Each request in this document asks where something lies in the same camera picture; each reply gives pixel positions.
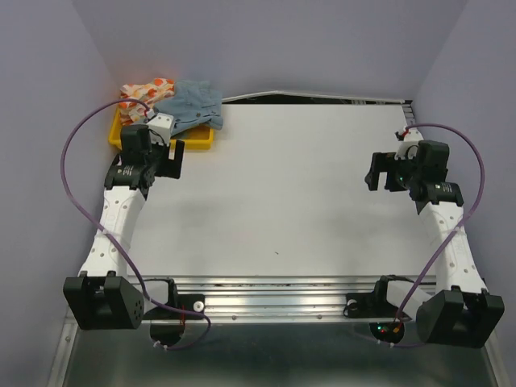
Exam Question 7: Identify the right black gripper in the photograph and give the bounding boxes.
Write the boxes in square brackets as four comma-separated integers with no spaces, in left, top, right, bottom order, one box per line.
[363,150,422,191]

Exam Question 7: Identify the light blue denim skirt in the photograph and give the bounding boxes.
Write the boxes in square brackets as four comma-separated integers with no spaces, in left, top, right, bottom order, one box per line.
[154,81,224,136]

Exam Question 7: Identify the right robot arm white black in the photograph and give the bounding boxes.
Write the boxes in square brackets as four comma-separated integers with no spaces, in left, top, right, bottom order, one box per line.
[364,140,505,348]

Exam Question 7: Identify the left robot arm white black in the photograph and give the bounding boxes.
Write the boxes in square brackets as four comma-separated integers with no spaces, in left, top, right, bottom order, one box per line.
[63,114,185,331]

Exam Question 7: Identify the yellow plastic tray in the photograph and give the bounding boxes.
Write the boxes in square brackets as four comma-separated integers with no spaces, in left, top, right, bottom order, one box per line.
[107,107,215,151]

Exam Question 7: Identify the orange floral skirt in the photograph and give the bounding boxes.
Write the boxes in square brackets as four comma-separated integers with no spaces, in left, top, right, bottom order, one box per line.
[119,77,175,125]

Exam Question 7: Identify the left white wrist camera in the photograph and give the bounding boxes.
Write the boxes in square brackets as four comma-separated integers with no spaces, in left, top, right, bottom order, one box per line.
[146,113,175,143]

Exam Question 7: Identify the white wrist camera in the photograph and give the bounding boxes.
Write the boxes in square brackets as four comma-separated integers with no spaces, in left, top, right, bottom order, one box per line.
[394,127,423,160]
[146,113,175,143]

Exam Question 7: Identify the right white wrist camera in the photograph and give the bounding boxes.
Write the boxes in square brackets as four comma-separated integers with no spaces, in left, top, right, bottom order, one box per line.
[394,127,423,160]

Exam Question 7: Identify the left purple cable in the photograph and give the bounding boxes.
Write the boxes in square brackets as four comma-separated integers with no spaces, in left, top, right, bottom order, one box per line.
[60,99,213,351]

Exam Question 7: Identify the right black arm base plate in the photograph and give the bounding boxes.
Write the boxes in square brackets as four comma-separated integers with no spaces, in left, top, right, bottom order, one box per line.
[343,292,405,319]

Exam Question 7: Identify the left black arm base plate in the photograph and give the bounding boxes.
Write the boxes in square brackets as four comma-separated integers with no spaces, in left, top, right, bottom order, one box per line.
[132,292,206,322]

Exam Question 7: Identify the aluminium frame rails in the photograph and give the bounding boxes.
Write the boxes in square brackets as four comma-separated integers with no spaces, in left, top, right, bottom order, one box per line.
[62,102,511,386]

